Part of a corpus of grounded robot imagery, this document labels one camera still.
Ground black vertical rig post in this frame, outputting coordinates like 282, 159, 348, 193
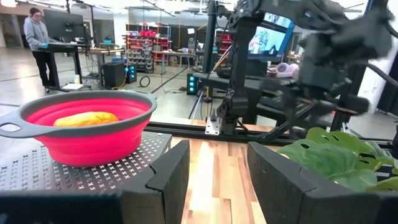
201, 0, 218, 74

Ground grey workbench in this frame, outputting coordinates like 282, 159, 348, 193
152, 49, 200, 75

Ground black aluminium table frame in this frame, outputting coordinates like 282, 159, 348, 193
144, 119, 398, 150

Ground black side desk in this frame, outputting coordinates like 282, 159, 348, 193
192, 71, 312, 125

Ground perforated grey metal stand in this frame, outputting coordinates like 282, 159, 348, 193
0, 131, 173, 192

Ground pink headphones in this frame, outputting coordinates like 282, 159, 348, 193
275, 62, 300, 78

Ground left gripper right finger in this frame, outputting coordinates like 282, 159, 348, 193
247, 141, 320, 224

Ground shelf rack with red bins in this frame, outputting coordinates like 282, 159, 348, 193
126, 24, 172, 73

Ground black desk monitor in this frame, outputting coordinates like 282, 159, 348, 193
43, 9, 85, 40

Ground person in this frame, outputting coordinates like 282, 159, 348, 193
23, 7, 60, 91

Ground computer with cyan lights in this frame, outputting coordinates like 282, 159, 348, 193
125, 63, 137, 84
186, 73, 200, 96

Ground black computer tower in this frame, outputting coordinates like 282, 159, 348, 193
102, 61, 126, 89

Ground yellow orange mango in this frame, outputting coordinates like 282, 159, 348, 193
53, 111, 120, 128

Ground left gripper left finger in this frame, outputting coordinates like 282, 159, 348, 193
119, 139, 190, 224

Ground green monstera plant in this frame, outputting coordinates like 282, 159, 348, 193
276, 126, 398, 193

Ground red colander grey rim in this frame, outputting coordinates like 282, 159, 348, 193
0, 90, 159, 168

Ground black standing desk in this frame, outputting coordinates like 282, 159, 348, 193
37, 42, 91, 91

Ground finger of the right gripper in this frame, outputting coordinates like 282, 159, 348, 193
259, 77, 315, 108
317, 93, 371, 116

